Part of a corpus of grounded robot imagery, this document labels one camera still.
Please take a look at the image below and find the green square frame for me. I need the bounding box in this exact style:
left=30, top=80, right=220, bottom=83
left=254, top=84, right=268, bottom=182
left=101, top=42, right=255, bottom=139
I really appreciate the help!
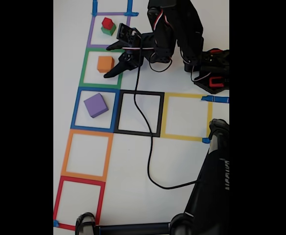
left=78, top=48, right=126, bottom=89

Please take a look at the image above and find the purple square frame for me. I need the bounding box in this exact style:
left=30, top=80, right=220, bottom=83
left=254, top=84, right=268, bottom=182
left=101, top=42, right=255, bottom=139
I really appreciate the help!
left=86, top=12, right=131, bottom=49

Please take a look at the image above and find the green cube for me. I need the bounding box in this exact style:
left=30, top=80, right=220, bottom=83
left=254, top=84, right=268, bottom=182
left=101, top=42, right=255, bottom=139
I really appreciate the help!
left=100, top=23, right=117, bottom=37

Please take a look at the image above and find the black camera cable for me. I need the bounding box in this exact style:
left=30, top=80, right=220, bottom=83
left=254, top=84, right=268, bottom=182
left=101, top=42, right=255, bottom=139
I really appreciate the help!
left=133, top=34, right=201, bottom=190

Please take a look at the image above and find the black camera tripod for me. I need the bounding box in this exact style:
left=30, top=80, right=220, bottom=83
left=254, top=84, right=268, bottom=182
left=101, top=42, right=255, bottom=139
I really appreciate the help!
left=75, top=118, right=230, bottom=235

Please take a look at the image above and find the blue square frame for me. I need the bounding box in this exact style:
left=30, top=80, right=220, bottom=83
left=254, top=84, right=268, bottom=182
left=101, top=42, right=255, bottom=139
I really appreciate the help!
left=70, top=87, right=121, bottom=133

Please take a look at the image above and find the orange cube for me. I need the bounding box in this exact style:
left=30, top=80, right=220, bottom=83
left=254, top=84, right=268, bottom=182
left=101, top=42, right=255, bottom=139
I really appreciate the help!
left=97, top=56, right=115, bottom=73

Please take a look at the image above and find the red table clamp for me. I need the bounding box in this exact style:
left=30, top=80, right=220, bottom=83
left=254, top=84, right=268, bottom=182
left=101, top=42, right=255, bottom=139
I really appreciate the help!
left=209, top=76, right=224, bottom=88

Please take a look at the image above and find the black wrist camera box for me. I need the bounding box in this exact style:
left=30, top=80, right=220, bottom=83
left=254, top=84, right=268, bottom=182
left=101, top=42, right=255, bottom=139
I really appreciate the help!
left=116, top=23, right=140, bottom=44

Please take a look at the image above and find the large purple cube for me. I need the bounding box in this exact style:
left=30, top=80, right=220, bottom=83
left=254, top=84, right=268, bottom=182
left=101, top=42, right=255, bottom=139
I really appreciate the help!
left=83, top=93, right=109, bottom=119

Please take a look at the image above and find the orange square frame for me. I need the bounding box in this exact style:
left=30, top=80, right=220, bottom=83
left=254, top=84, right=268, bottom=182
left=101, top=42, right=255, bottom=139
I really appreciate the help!
left=61, top=129, right=114, bottom=182

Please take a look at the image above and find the black square frame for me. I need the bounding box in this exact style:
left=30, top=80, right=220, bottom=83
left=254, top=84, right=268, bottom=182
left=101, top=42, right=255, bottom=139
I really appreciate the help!
left=113, top=90, right=165, bottom=138

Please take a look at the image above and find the red square frame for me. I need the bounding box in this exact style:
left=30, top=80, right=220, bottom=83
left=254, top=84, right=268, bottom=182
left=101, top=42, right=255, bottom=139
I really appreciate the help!
left=53, top=175, right=106, bottom=231

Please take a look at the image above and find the yellow square frame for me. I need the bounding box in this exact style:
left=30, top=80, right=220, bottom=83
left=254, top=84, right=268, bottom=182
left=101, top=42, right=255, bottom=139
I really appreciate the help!
left=160, top=92, right=213, bottom=142

